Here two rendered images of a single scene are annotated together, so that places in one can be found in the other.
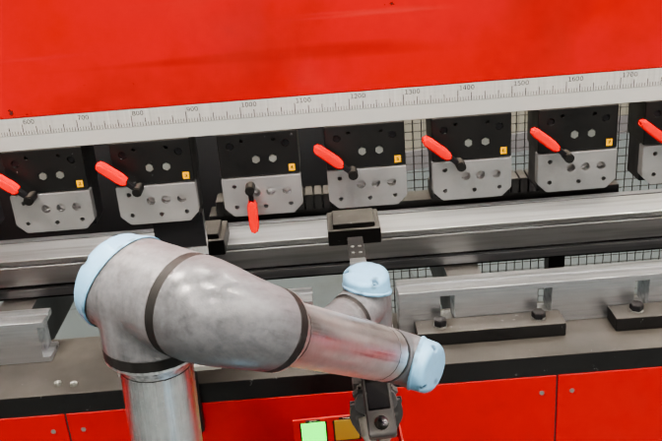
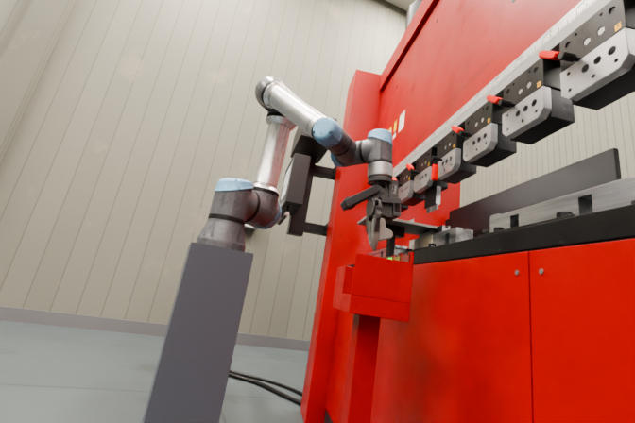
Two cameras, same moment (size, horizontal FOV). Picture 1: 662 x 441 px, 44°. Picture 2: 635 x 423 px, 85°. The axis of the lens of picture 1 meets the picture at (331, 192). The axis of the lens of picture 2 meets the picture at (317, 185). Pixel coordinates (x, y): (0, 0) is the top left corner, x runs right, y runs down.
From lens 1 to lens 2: 1.73 m
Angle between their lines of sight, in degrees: 91
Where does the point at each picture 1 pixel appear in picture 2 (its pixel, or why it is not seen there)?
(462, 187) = (516, 122)
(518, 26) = (543, 2)
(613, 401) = (586, 293)
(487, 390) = (482, 266)
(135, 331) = not seen: hidden behind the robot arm
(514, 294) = (558, 207)
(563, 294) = (604, 200)
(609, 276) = not seen: outside the picture
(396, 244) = not seen: hidden behind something
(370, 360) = (295, 111)
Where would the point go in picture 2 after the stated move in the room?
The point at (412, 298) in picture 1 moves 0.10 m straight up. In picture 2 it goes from (495, 220) to (496, 185)
